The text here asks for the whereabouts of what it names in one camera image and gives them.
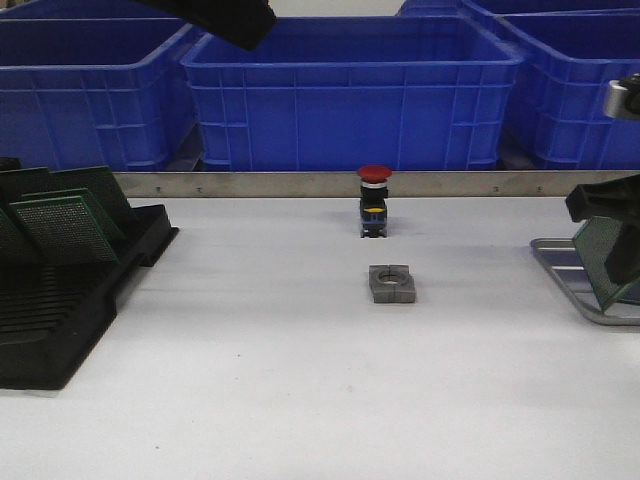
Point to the black slotted board rack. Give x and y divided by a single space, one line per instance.
53 315

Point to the silver metal tray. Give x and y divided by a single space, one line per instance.
559 259

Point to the grey metal clamp block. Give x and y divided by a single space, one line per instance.
392 284

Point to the green circuit board front row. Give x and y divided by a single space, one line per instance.
65 231

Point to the centre blue plastic crate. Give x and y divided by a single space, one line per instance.
337 93

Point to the blue plastic crate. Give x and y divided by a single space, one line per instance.
88 92
555 112
337 93

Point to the left blue plastic crate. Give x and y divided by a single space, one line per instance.
88 92

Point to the far left blue crate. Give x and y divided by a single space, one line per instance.
83 10

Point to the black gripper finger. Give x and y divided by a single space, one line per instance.
243 23

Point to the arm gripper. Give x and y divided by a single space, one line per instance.
616 199

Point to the far right blue crate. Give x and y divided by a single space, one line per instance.
505 7

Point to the right blue plastic crate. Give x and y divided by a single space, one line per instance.
555 112

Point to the red emergency stop button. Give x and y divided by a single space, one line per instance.
373 195

